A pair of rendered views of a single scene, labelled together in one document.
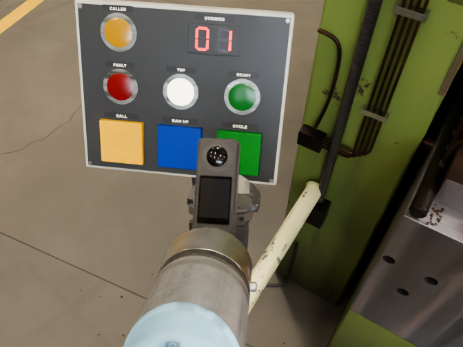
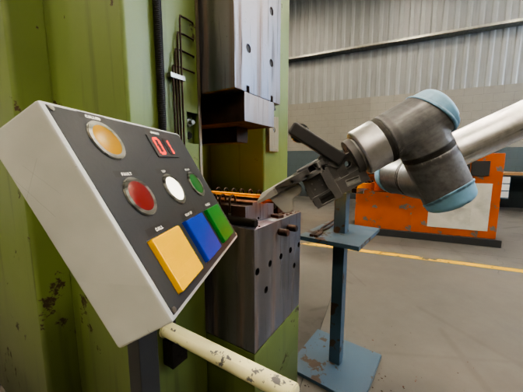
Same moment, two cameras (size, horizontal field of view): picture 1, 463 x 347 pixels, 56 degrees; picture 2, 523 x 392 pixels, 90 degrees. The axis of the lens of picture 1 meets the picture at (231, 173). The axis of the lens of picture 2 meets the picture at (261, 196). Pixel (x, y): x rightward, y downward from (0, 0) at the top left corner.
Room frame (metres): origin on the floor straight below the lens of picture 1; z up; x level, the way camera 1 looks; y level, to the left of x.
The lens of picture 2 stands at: (0.39, 0.53, 1.13)
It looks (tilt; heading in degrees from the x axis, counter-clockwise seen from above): 7 degrees down; 270
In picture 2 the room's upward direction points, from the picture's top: straight up
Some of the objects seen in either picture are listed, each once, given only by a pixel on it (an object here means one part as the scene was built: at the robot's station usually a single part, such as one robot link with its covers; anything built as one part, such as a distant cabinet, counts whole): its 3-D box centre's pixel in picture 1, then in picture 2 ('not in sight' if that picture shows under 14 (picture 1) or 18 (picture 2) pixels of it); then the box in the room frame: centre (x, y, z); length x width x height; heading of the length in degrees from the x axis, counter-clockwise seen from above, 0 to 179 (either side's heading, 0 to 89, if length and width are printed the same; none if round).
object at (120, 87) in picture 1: (120, 87); (141, 196); (0.55, 0.18, 1.09); 0.05 x 0.03 x 0.04; 58
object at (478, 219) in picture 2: not in sight; (410, 194); (-2.01, -3.64, 0.63); 2.10 x 1.12 x 1.25; 156
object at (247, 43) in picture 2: not in sight; (222, 54); (0.55, -0.59, 1.56); 0.42 x 0.39 x 0.40; 148
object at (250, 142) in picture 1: (238, 152); (218, 223); (0.48, -0.01, 1.01); 0.07 x 0.05 x 0.07; 83
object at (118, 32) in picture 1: (118, 32); (107, 140); (0.59, 0.18, 1.16); 0.05 x 0.03 x 0.04; 58
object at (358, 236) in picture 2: not in sight; (341, 233); (-0.03, -0.82, 0.76); 0.40 x 0.30 x 0.02; 54
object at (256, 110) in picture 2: not in sight; (216, 116); (0.57, -0.56, 1.32); 0.42 x 0.20 x 0.10; 148
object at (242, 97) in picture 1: (242, 96); (196, 183); (0.53, -0.02, 1.09); 0.05 x 0.03 x 0.04; 58
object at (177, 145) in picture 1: (180, 146); (201, 236); (0.49, 0.09, 1.01); 0.07 x 0.05 x 0.07; 83
